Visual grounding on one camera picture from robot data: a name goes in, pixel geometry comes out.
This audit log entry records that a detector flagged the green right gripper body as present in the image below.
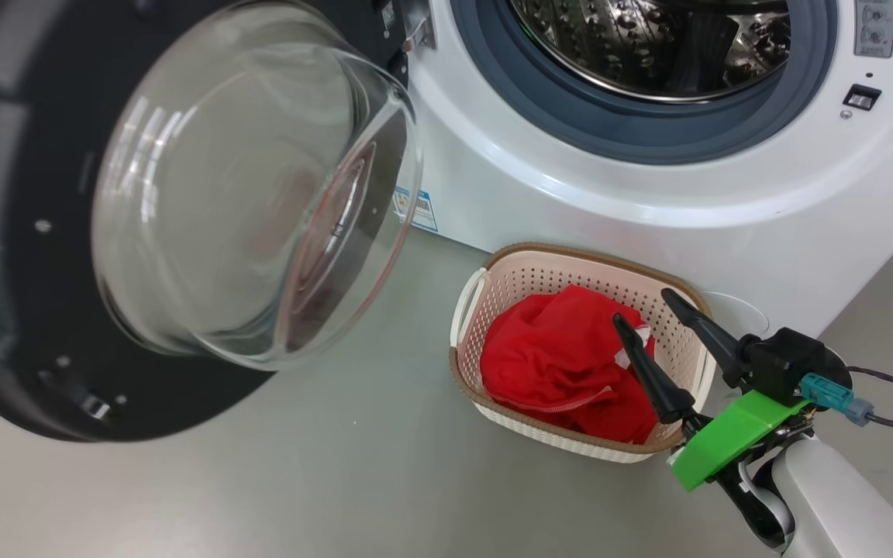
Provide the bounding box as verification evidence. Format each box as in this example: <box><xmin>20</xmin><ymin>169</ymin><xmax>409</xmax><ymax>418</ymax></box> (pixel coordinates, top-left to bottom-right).
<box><xmin>667</xmin><ymin>390</ymin><xmax>814</xmax><ymax>493</ymax></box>

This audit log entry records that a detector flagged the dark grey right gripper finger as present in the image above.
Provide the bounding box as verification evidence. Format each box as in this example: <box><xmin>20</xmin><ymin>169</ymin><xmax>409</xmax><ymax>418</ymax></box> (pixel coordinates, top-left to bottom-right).
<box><xmin>612</xmin><ymin>313</ymin><xmax>697</xmax><ymax>425</ymax></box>
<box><xmin>661</xmin><ymin>288</ymin><xmax>746</xmax><ymax>387</ymax></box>

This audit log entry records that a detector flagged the red and white garment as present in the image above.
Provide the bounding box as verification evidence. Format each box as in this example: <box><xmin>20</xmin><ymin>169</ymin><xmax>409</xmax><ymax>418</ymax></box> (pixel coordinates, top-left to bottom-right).
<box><xmin>571</xmin><ymin>323</ymin><xmax>661</xmax><ymax>446</ymax></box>

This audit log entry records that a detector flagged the red cloth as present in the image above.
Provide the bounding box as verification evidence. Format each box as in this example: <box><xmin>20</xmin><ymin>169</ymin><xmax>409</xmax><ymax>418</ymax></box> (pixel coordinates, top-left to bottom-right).
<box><xmin>480</xmin><ymin>284</ymin><xmax>649</xmax><ymax>435</ymax></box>

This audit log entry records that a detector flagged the black round glass washer door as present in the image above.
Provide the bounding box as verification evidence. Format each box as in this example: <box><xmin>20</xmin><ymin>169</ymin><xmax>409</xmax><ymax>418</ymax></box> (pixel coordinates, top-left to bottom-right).
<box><xmin>0</xmin><ymin>0</ymin><xmax>425</xmax><ymax>445</ymax></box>

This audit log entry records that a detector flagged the cream perforated laundry basket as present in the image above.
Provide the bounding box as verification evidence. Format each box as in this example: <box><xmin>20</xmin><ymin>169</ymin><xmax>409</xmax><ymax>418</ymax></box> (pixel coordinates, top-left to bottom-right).
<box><xmin>448</xmin><ymin>241</ymin><xmax>719</xmax><ymax>465</ymax></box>

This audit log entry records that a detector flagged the white washing machine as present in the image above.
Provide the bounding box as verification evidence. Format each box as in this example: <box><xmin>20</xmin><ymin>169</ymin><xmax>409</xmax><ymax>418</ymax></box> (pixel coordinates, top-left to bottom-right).
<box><xmin>373</xmin><ymin>0</ymin><xmax>893</xmax><ymax>339</ymax></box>

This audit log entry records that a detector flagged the black door latch slot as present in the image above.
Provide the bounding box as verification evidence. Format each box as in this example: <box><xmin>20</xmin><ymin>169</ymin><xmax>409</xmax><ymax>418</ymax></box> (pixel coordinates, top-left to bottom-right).
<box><xmin>841</xmin><ymin>83</ymin><xmax>883</xmax><ymax>112</ymax></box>

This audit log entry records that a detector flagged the grey rubber door gasket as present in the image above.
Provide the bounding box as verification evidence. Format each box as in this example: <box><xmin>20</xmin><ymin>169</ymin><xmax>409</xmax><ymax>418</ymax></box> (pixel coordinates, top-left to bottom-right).
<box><xmin>450</xmin><ymin>0</ymin><xmax>840</xmax><ymax>167</ymax></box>

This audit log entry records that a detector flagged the metal door hinge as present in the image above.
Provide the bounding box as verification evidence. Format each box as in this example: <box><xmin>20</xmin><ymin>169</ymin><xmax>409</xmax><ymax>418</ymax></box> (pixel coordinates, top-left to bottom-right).
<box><xmin>403</xmin><ymin>0</ymin><xmax>439</xmax><ymax>52</ymax></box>

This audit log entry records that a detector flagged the round white filter cover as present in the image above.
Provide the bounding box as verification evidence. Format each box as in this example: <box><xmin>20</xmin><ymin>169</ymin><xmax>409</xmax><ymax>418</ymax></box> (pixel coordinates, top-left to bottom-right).
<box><xmin>698</xmin><ymin>290</ymin><xmax>771</xmax><ymax>340</ymax></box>

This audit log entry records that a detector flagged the blue energy label sticker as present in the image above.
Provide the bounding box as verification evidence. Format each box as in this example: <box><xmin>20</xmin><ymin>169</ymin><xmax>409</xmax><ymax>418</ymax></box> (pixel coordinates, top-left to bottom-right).
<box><xmin>391</xmin><ymin>185</ymin><xmax>440</xmax><ymax>234</ymax></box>

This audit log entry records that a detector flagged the steel washer drum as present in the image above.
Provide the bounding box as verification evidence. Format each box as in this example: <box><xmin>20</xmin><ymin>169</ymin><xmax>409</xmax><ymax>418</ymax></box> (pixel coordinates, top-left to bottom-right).
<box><xmin>508</xmin><ymin>0</ymin><xmax>793</xmax><ymax>105</ymax></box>

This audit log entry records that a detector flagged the grey instruction sticker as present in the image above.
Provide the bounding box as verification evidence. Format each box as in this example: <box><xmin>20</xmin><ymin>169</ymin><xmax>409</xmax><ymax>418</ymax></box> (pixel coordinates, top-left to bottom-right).
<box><xmin>853</xmin><ymin>0</ymin><xmax>893</xmax><ymax>60</ymax></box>

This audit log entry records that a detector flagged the teal right camera connector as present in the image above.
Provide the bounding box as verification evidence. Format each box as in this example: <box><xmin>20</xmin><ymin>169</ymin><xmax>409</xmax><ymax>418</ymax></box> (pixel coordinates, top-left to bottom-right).
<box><xmin>800</xmin><ymin>371</ymin><xmax>876</xmax><ymax>426</ymax></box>

